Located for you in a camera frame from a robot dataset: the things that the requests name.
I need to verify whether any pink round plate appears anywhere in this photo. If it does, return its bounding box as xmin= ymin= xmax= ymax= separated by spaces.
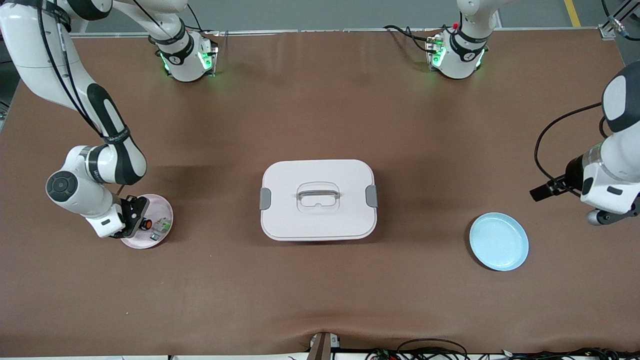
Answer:
xmin=120 ymin=194 xmax=174 ymax=250

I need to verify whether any light blue round plate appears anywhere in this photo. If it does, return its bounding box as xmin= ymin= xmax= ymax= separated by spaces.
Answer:
xmin=469 ymin=212 xmax=529 ymax=272

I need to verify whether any white lidded storage box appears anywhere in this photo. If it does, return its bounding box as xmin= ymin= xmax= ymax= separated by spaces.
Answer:
xmin=260 ymin=159 xmax=379 ymax=242

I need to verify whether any table edge clamp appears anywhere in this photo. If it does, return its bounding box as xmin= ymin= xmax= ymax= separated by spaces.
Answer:
xmin=306 ymin=331 xmax=342 ymax=360

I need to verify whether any green push-button switch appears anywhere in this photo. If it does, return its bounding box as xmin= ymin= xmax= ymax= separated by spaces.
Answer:
xmin=150 ymin=216 xmax=172 ymax=243

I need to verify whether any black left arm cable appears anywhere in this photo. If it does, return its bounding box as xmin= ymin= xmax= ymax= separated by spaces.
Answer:
xmin=533 ymin=101 xmax=604 ymax=197

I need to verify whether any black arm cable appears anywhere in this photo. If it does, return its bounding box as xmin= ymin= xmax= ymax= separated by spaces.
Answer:
xmin=36 ymin=0 xmax=108 ymax=140
xmin=533 ymin=101 xmax=604 ymax=197

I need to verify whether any aluminium frame profile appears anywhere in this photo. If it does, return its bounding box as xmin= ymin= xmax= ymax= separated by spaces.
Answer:
xmin=598 ymin=0 xmax=640 ymax=41

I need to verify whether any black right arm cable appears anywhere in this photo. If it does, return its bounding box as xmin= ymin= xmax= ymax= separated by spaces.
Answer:
xmin=36 ymin=0 xmax=108 ymax=140

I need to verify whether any grey box lid handle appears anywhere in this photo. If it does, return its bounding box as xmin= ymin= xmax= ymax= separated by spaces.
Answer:
xmin=297 ymin=188 xmax=341 ymax=201

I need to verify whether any black looped cable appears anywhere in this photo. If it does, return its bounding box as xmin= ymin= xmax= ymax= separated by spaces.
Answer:
xmin=395 ymin=338 xmax=469 ymax=360

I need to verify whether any black base cable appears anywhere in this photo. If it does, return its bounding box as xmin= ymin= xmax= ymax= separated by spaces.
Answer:
xmin=186 ymin=4 xmax=204 ymax=34
xmin=383 ymin=24 xmax=437 ymax=55

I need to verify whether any metal table edge rail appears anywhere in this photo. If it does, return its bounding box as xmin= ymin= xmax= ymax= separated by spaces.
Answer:
xmin=70 ymin=28 xmax=601 ymax=39

